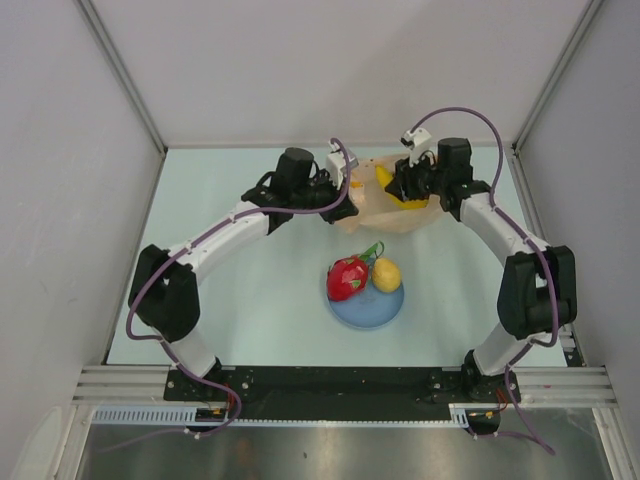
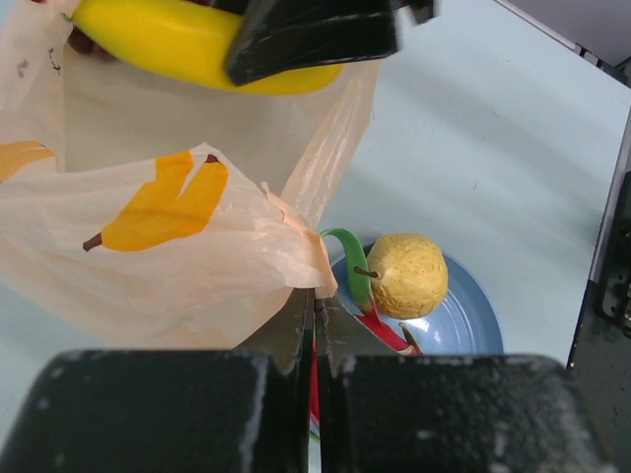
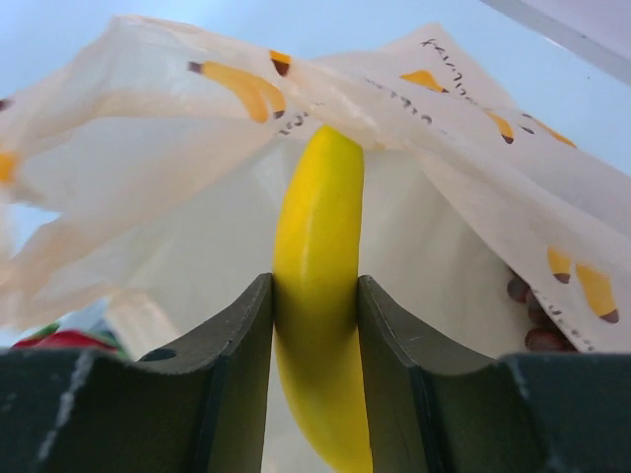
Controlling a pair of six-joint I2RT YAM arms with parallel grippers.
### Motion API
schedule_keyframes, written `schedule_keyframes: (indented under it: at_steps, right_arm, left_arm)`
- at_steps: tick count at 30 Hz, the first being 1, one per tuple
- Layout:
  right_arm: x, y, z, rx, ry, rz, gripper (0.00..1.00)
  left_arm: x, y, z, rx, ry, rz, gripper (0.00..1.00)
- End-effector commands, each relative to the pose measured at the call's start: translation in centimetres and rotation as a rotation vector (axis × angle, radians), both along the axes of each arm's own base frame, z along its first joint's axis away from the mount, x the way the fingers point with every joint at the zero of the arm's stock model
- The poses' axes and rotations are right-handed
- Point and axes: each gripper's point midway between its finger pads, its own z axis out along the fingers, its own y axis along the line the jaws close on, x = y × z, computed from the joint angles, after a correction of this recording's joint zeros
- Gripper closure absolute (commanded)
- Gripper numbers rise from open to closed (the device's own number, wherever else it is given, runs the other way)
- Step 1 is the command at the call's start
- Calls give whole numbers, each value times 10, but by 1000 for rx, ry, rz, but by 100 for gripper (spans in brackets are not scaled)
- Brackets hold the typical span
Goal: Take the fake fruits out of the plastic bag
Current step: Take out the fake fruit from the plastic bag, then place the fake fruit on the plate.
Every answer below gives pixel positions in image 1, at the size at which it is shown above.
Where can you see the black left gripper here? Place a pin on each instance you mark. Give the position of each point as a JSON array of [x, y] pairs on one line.
[[344, 210]]

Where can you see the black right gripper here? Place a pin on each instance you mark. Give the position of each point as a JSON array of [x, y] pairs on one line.
[[402, 184]]

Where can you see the translucent orange plastic bag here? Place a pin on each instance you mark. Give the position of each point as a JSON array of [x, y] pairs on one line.
[[378, 210]]

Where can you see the red fake dragon fruit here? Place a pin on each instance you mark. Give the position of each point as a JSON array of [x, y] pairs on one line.
[[348, 276]]

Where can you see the yellow fake lemon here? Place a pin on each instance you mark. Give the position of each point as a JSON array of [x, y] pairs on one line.
[[386, 275]]

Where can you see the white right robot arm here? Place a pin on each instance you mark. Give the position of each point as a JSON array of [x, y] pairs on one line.
[[537, 294]]

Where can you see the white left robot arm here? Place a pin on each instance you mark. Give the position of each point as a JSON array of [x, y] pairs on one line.
[[164, 293]]

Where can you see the blue plate with bear print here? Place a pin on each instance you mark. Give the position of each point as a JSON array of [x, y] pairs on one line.
[[369, 309]]

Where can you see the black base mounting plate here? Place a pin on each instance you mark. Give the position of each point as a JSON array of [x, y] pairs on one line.
[[359, 393]]

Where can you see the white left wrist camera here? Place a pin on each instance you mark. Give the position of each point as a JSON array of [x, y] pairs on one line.
[[337, 162]]

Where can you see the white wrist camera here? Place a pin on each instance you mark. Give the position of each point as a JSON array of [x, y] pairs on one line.
[[418, 143], [337, 162]]

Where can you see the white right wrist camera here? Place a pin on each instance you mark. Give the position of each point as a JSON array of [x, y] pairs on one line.
[[418, 143]]

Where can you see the white slotted cable duct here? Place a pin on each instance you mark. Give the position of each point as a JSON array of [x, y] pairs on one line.
[[445, 416]]

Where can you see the aluminium frame rail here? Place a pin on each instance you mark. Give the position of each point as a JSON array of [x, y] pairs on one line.
[[544, 387]]

